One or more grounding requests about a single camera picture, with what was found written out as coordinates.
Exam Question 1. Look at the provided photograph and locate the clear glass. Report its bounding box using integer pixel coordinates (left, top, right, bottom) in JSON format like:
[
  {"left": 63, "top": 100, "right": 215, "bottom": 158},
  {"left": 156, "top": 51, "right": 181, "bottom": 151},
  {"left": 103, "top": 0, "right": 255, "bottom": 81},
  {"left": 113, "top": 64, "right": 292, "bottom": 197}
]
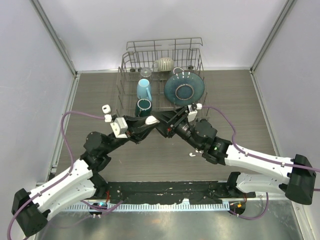
[{"left": 140, "top": 67, "right": 152, "bottom": 79}]

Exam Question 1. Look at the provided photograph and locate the small white-rimmed bowl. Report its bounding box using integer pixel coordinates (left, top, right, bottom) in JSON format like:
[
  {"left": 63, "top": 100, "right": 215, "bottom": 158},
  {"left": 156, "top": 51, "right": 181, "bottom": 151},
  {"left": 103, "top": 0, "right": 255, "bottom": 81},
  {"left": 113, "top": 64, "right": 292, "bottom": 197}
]
[{"left": 172, "top": 67, "right": 184, "bottom": 75}]

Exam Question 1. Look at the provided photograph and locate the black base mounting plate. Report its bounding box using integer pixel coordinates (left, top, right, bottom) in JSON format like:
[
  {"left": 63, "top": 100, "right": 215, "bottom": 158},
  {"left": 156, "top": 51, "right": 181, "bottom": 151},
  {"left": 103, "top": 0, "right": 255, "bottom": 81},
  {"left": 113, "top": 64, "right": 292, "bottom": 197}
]
[{"left": 102, "top": 181, "right": 244, "bottom": 205}]

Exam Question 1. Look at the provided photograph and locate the large teal plate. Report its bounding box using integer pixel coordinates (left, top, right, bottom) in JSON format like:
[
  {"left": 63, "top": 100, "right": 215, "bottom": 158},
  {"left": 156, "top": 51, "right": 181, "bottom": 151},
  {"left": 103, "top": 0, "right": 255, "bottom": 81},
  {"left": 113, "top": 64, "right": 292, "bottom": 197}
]
[{"left": 164, "top": 71, "right": 205, "bottom": 107}]

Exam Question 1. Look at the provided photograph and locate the small white charging case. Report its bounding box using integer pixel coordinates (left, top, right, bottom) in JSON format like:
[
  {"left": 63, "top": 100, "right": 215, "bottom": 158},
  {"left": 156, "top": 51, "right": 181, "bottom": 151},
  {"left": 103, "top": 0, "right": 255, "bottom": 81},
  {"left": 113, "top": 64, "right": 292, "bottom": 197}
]
[{"left": 101, "top": 104, "right": 112, "bottom": 115}]

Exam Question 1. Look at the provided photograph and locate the striped ceramic mug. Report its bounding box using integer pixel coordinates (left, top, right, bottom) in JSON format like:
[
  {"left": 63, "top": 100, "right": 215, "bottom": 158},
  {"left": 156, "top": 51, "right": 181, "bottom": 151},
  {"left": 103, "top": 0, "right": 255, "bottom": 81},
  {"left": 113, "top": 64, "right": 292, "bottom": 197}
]
[{"left": 152, "top": 57, "right": 174, "bottom": 72}]

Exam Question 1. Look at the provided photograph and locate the light blue mug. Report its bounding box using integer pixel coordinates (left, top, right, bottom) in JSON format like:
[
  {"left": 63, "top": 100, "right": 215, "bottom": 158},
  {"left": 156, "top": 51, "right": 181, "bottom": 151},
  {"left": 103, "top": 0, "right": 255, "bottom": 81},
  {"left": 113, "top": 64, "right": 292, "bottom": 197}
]
[{"left": 136, "top": 78, "right": 152, "bottom": 101}]

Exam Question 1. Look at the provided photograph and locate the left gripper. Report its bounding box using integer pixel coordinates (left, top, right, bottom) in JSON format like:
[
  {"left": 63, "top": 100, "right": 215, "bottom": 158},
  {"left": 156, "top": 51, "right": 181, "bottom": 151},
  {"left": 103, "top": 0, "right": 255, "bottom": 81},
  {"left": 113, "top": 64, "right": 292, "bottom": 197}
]
[{"left": 103, "top": 115, "right": 157, "bottom": 155}]

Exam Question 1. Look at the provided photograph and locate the wire dish rack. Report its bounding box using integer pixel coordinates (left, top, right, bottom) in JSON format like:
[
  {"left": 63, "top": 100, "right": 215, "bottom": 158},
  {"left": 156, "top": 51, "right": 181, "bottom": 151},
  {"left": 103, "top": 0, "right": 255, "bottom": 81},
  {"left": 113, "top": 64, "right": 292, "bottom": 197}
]
[{"left": 115, "top": 37, "right": 205, "bottom": 116}]

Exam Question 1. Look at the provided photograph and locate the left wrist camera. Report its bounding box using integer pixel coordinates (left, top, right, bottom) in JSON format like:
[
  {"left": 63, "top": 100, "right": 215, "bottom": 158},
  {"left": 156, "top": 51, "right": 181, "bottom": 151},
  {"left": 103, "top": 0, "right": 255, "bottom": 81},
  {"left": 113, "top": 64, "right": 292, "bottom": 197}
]
[{"left": 104, "top": 114, "right": 128, "bottom": 139}]

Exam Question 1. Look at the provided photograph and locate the oval white charging case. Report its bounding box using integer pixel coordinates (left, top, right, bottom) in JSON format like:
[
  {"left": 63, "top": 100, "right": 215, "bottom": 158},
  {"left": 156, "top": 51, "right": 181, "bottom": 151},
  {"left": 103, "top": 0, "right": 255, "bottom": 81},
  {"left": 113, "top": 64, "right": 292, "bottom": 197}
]
[{"left": 145, "top": 115, "right": 160, "bottom": 126}]

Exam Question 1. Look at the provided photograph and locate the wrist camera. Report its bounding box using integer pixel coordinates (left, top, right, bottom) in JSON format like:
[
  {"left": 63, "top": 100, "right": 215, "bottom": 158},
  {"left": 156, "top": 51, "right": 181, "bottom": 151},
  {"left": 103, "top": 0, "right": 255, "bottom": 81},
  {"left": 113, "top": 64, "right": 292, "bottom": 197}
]
[
  {"left": 104, "top": 114, "right": 128, "bottom": 139},
  {"left": 187, "top": 103, "right": 203, "bottom": 123}
]

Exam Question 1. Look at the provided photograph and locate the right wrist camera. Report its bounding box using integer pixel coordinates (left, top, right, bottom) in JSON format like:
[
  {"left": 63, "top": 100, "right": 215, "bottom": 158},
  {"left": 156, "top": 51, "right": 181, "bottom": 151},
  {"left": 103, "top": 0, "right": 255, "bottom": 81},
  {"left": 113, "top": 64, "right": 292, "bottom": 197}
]
[{"left": 187, "top": 103, "right": 203, "bottom": 123}]

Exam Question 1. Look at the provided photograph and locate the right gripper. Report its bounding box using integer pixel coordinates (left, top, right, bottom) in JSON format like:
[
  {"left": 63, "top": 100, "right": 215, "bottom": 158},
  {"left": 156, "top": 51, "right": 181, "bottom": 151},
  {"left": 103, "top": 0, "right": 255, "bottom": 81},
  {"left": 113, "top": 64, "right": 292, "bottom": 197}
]
[{"left": 151, "top": 105, "right": 203, "bottom": 150}]

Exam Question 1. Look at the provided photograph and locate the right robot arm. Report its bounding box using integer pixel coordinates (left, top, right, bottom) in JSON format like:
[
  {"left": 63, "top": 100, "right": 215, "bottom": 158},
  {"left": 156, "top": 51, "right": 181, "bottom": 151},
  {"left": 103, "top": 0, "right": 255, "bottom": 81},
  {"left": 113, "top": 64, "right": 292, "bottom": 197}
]
[{"left": 151, "top": 105, "right": 319, "bottom": 205}]

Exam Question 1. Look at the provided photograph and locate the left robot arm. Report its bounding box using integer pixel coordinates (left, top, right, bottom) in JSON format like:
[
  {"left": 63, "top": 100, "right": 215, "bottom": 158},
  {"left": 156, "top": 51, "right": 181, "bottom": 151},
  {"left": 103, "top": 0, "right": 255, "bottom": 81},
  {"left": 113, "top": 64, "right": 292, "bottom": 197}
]
[{"left": 7, "top": 114, "right": 160, "bottom": 240}]

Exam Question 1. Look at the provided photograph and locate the dark teal mug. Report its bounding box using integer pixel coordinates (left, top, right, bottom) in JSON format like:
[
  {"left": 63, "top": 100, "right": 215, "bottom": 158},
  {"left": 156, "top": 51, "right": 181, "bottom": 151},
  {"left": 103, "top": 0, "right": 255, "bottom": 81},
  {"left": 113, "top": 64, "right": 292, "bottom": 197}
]
[{"left": 135, "top": 98, "right": 152, "bottom": 117}]

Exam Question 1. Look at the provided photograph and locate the white slotted cable duct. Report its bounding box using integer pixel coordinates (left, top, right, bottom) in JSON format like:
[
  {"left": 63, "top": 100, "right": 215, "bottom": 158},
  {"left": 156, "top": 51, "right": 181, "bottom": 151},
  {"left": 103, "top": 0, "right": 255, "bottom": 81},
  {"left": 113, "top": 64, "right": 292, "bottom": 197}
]
[{"left": 65, "top": 200, "right": 230, "bottom": 212}]

